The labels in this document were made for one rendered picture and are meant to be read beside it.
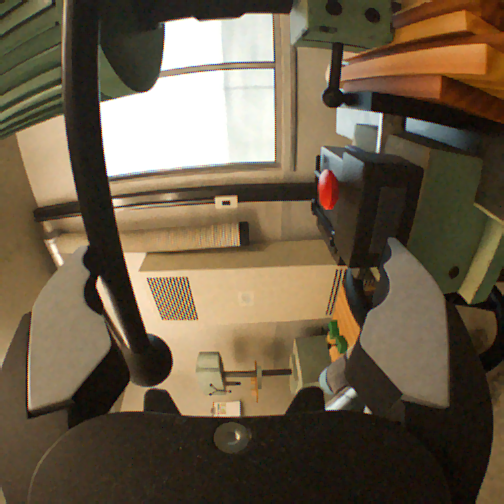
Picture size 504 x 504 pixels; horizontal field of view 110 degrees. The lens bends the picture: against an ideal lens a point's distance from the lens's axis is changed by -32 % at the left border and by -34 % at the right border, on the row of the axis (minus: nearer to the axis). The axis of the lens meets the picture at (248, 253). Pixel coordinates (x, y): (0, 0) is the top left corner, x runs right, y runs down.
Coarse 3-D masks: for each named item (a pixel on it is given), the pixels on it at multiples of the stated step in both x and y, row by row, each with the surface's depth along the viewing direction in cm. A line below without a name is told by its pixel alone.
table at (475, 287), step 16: (352, 112) 37; (368, 112) 32; (336, 128) 46; (352, 128) 38; (416, 128) 21; (432, 128) 19; (448, 128) 17; (464, 128) 15; (480, 128) 13; (496, 128) 11; (464, 144) 15; (480, 144) 13; (496, 144) 12; (496, 160) 12; (480, 176) 14; (496, 176) 12; (480, 192) 14; (496, 192) 13; (480, 208) 15; (496, 208) 13; (496, 224) 15; (480, 240) 17; (496, 240) 15; (480, 256) 17; (496, 256) 16; (480, 272) 17; (496, 272) 17; (464, 288) 20; (480, 288) 18
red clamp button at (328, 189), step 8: (320, 176) 19; (328, 176) 17; (320, 184) 19; (328, 184) 17; (336, 184) 18; (320, 192) 19; (328, 192) 18; (336, 192) 17; (320, 200) 19; (328, 200) 18; (336, 200) 18; (328, 208) 19
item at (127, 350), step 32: (64, 0) 4; (96, 0) 5; (64, 32) 5; (96, 32) 6; (64, 64) 6; (96, 64) 6; (64, 96) 6; (96, 96) 7; (96, 128) 7; (96, 160) 8; (96, 192) 8; (96, 224) 9; (96, 256) 10; (128, 288) 11; (128, 320) 12; (128, 352) 13; (160, 352) 14
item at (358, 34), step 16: (304, 0) 12; (320, 0) 12; (336, 0) 12; (352, 0) 11; (368, 0) 11; (384, 0) 11; (304, 16) 13; (320, 16) 12; (336, 16) 12; (352, 16) 12; (368, 16) 12; (384, 16) 12; (304, 32) 14; (320, 32) 14; (336, 32) 13; (352, 32) 13; (368, 32) 13; (384, 32) 13; (320, 48) 19; (352, 48) 17; (368, 48) 16
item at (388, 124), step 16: (352, 96) 17; (368, 96) 14; (384, 96) 14; (400, 96) 14; (384, 112) 15; (400, 112) 14; (416, 112) 14; (432, 112) 14; (448, 112) 14; (384, 128) 19; (400, 128) 18; (384, 144) 19
